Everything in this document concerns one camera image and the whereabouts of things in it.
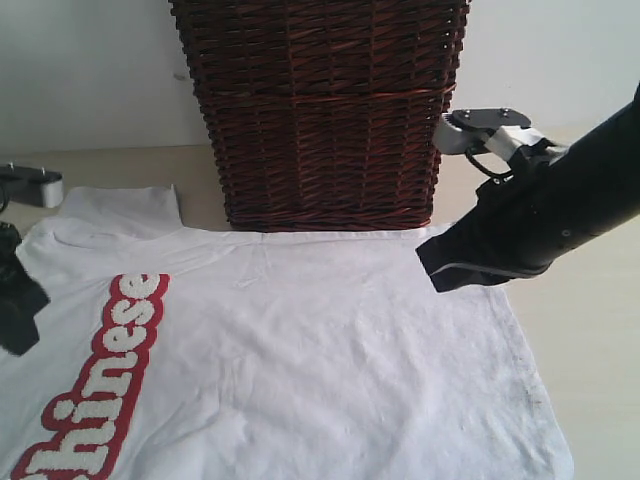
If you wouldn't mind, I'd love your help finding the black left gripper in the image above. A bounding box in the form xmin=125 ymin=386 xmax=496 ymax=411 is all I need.
xmin=1 ymin=222 xmax=50 ymax=356

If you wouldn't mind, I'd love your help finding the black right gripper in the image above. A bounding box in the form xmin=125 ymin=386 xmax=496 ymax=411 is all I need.
xmin=416 ymin=150 xmax=575 ymax=293

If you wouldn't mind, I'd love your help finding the white t-shirt red lettering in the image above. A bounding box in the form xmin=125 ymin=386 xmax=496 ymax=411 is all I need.
xmin=1 ymin=187 xmax=574 ymax=479

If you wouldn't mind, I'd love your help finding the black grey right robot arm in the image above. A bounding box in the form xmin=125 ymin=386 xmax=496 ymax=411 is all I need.
xmin=416 ymin=99 xmax=639 ymax=292

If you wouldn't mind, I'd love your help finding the dark brown wicker basket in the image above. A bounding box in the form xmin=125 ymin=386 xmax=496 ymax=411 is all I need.
xmin=170 ymin=1 xmax=470 ymax=231

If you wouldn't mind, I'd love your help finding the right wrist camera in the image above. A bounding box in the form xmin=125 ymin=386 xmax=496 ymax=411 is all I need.
xmin=433 ymin=107 xmax=561 ymax=163

